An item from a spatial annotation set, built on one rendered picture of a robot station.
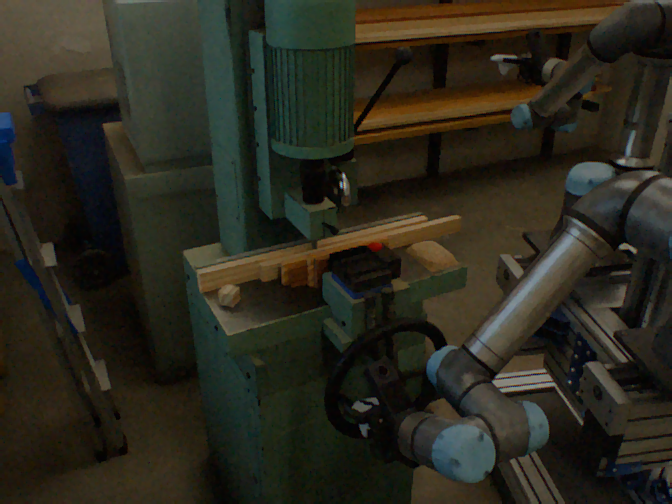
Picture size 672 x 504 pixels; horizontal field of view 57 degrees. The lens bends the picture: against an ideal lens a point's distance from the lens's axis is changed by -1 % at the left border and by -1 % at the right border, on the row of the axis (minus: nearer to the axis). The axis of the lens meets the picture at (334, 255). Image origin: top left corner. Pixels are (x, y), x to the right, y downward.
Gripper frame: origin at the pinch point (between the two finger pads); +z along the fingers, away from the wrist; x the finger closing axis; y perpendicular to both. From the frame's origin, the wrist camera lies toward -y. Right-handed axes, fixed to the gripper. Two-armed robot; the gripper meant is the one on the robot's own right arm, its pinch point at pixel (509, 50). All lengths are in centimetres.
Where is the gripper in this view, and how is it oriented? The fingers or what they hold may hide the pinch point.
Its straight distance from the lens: 222.5
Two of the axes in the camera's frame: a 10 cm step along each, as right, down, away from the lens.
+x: 9.1, -3.1, 2.8
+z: -4.0, -4.5, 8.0
